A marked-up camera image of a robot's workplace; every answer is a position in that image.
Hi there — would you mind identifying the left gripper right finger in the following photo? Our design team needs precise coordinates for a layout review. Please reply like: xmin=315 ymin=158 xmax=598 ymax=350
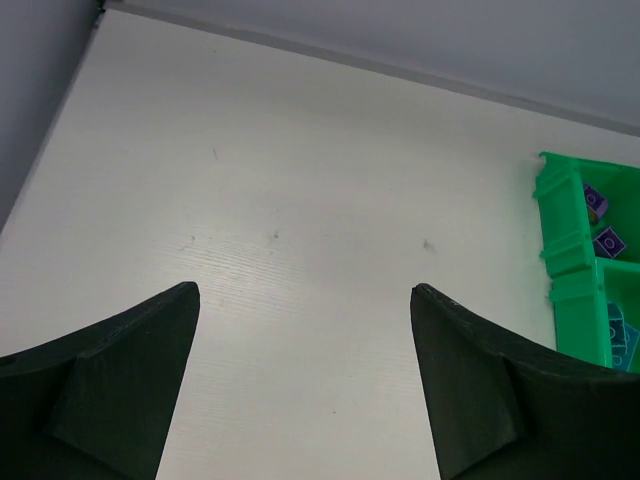
xmin=410 ymin=284 xmax=639 ymax=479

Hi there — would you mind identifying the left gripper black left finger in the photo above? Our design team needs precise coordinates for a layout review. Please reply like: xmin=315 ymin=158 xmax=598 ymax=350
xmin=1 ymin=282 xmax=200 ymax=479

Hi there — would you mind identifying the teal long lego brick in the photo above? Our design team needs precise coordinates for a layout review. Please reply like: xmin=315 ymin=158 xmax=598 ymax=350
xmin=607 ymin=302 xmax=639 ymax=372

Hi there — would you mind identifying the purple square lego brick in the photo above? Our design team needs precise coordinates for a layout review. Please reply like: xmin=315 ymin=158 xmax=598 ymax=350
xmin=592 ymin=227 xmax=627 ymax=259

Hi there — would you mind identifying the purple sloped lego brick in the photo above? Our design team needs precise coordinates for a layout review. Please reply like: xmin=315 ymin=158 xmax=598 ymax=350
xmin=583 ymin=183 xmax=609 ymax=224

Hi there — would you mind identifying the green divided sorting tray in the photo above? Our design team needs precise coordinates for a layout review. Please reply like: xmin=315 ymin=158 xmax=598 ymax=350
xmin=533 ymin=152 xmax=639 ymax=369

